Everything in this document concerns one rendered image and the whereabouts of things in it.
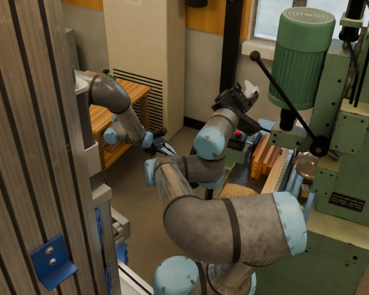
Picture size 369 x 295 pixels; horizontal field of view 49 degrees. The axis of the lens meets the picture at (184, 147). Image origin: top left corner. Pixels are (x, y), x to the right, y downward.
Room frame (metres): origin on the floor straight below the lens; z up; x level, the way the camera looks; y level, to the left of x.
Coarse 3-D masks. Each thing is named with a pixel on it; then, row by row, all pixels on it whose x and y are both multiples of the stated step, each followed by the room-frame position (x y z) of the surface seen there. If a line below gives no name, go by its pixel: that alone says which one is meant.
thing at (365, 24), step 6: (366, 12) 1.29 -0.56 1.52; (366, 18) 1.24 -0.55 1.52; (366, 24) 1.18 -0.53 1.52; (360, 36) 1.17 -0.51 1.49; (360, 42) 1.16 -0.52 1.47; (360, 48) 1.16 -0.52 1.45; (354, 54) 1.17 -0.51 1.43; (348, 78) 1.17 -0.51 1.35; (348, 84) 1.16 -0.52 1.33; (348, 90) 1.16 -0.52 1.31; (342, 96) 1.17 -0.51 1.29; (336, 120) 1.17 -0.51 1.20; (330, 138) 1.17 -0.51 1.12; (330, 150) 1.16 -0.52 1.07
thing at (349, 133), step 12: (348, 108) 1.07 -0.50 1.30; (360, 108) 1.07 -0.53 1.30; (348, 120) 1.05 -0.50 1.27; (360, 120) 1.03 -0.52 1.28; (336, 132) 1.06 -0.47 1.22; (348, 132) 1.04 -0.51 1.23; (360, 132) 1.03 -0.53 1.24; (336, 144) 1.05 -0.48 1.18; (348, 144) 1.04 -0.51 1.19; (360, 144) 1.03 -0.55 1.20
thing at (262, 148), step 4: (268, 136) 1.38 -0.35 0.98; (264, 140) 1.35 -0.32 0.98; (268, 140) 1.36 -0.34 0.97; (264, 144) 1.32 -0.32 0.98; (260, 148) 1.29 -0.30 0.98; (264, 148) 1.30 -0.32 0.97; (260, 152) 1.27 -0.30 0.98; (256, 156) 1.24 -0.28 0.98; (260, 156) 1.25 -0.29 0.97; (256, 160) 1.21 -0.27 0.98; (252, 164) 1.21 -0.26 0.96; (256, 164) 1.21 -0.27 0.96; (252, 168) 1.21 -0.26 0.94; (252, 172) 1.21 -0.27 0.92; (252, 176) 1.21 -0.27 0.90
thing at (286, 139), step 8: (272, 128) 1.30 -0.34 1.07; (280, 128) 1.30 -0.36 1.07; (296, 128) 1.30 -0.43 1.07; (304, 128) 1.30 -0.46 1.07; (272, 136) 1.29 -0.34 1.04; (280, 136) 1.28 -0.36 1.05; (288, 136) 1.26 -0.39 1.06; (296, 136) 1.25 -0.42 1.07; (304, 136) 1.25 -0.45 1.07; (272, 144) 1.28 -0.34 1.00; (280, 144) 1.27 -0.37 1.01; (288, 144) 1.26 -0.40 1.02; (304, 144) 1.24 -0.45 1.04
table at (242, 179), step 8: (264, 120) 1.62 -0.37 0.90; (256, 136) 1.48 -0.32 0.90; (248, 160) 1.31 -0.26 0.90; (232, 168) 1.26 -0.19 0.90; (240, 168) 1.26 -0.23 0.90; (248, 168) 1.26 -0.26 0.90; (232, 176) 1.21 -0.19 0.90; (240, 176) 1.21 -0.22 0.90; (248, 176) 1.21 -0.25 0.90; (264, 176) 1.21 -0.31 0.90; (224, 184) 1.16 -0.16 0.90; (240, 184) 1.16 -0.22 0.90; (248, 184) 1.16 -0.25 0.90; (256, 184) 1.16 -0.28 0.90; (264, 184) 1.16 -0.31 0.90
